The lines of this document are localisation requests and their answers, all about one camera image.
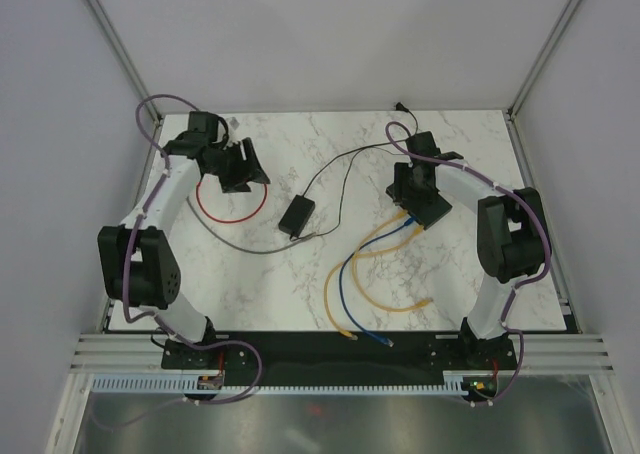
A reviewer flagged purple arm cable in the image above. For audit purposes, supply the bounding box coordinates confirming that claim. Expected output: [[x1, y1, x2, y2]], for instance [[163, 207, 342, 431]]
[[88, 93, 265, 430], [385, 121, 552, 409]]

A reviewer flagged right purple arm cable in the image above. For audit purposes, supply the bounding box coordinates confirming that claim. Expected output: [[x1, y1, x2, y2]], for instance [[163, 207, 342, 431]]
[[385, 121, 552, 409]]

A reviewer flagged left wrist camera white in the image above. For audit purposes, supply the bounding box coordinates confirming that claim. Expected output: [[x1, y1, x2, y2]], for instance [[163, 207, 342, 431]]
[[225, 117, 239, 134]]

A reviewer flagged long yellow ethernet cable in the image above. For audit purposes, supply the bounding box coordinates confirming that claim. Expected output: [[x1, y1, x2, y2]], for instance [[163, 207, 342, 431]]
[[324, 226, 426, 342]]

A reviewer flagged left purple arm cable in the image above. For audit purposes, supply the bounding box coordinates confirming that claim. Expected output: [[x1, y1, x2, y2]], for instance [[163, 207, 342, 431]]
[[88, 93, 265, 430]]

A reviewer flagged black power adapter brick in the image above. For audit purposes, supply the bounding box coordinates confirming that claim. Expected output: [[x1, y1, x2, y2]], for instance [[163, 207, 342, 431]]
[[278, 195, 315, 238]]

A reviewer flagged left aluminium corner post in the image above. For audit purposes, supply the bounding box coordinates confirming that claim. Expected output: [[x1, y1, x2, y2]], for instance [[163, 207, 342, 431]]
[[82, 0, 151, 101]]

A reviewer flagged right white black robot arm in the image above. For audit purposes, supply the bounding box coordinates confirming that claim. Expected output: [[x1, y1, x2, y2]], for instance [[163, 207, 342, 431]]
[[386, 132, 551, 368]]

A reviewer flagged grey ethernet cable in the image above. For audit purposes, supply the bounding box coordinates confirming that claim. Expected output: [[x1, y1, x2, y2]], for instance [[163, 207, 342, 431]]
[[185, 197, 323, 255]]

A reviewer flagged blue ethernet cable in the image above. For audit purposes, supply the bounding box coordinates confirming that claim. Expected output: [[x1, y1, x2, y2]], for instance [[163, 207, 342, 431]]
[[338, 215, 395, 348]]

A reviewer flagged thin black power cord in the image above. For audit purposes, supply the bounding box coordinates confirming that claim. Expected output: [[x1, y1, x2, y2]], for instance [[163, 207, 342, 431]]
[[288, 101, 421, 243]]

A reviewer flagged aluminium frame rail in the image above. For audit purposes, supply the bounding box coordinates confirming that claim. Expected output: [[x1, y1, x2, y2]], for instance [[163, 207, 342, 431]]
[[70, 332, 613, 375]]

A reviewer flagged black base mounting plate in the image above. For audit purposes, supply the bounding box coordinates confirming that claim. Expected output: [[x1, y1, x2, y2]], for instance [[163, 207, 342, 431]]
[[161, 331, 517, 386]]

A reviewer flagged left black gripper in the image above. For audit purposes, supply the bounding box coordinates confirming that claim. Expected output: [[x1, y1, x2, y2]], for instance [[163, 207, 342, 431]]
[[205, 139, 269, 195]]

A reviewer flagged white slotted cable duct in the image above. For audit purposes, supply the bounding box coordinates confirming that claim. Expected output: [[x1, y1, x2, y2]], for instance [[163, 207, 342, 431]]
[[91, 374, 468, 396]]

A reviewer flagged right aluminium corner post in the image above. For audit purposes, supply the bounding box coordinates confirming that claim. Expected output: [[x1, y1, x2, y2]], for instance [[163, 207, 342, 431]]
[[505, 0, 585, 121]]

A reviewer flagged aluminium corner post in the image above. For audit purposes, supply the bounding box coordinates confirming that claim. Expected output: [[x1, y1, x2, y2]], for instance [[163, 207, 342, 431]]
[[82, 0, 151, 101], [505, 0, 585, 121]]

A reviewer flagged red ethernet cable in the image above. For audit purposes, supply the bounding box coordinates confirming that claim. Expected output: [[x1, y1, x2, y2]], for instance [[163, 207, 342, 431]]
[[195, 178, 269, 224]]

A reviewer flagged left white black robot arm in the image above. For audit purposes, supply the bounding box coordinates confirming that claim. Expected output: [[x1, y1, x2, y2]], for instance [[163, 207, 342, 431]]
[[97, 111, 270, 368]]

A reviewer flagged black network switch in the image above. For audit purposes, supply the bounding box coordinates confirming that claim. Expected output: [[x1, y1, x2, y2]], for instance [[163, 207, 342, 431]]
[[385, 184, 452, 230]]

